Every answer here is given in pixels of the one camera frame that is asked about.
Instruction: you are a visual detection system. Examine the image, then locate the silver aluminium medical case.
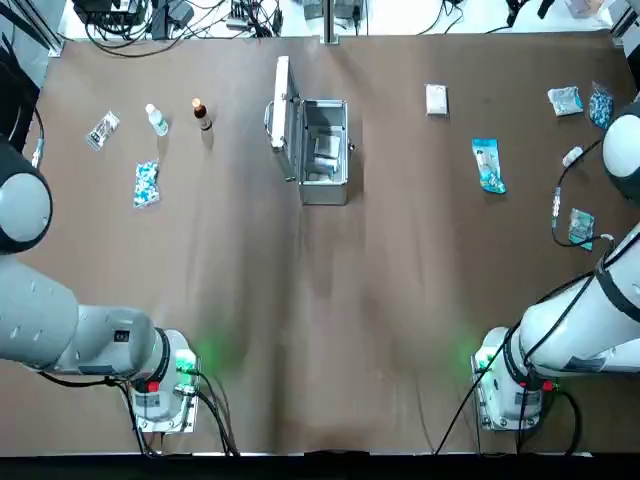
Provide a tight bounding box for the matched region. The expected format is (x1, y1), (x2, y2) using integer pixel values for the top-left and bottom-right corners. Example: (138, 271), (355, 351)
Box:
(263, 55), (359, 207)

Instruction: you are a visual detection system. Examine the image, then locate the white gauze packet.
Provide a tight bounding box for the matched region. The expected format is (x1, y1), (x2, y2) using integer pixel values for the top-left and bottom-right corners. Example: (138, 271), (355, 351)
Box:
(424, 83), (450, 118)

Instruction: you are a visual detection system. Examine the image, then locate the blue cotton swab packet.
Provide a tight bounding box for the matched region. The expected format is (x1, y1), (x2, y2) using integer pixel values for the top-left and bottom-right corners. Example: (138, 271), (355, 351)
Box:
(471, 138), (508, 195)

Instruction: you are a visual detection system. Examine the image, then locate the grey flat packet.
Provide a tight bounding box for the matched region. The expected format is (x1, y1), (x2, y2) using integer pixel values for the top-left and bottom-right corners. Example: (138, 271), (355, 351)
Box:
(313, 129), (343, 157)

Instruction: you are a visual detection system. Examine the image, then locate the brown bottle orange cap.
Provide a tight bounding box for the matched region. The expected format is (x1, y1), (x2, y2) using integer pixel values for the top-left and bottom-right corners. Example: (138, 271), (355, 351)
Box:
(191, 97), (212, 132)

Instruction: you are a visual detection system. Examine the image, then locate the blue white capsule bag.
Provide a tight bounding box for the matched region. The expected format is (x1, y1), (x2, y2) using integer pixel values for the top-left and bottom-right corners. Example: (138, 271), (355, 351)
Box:
(132, 158), (163, 210)
(587, 80), (615, 130)

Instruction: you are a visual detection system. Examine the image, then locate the clear bottle white cap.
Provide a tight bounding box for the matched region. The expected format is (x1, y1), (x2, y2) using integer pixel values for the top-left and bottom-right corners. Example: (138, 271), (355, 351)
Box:
(144, 103), (170, 137)

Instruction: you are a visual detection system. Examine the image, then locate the black usb hub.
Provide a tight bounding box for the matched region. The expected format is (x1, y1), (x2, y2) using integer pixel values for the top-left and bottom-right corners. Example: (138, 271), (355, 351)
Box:
(224, 0), (282, 35)

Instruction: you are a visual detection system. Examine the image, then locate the clear packet of brown vials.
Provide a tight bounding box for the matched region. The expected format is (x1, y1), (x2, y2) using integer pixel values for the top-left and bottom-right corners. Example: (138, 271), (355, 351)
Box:
(84, 109), (121, 153)

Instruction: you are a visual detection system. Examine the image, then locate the small teal packet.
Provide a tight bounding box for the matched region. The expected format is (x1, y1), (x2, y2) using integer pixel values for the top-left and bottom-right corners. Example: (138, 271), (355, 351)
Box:
(568, 207), (596, 251)

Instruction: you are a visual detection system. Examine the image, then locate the white blue soft packet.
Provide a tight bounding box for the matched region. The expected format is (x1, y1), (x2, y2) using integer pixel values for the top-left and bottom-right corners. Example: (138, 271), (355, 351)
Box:
(546, 85), (584, 118)

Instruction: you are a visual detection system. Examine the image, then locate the black flat network device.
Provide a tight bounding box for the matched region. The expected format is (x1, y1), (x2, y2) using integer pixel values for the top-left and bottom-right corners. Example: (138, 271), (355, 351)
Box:
(73, 0), (151, 26)

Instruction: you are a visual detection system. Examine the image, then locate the black base cable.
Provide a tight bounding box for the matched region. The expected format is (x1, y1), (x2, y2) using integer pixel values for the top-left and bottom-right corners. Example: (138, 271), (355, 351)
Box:
(433, 369), (585, 457)
(107, 367), (242, 457)

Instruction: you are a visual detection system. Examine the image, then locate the aluminium frame post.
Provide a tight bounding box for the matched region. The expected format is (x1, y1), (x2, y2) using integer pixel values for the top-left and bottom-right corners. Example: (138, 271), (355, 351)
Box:
(322, 0), (341, 45)

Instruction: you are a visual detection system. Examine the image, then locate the aluminium corner post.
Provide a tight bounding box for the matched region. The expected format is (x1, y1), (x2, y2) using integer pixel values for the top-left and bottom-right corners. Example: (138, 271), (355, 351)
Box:
(607, 0), (640, 49)
(0, 0), (66, 57)

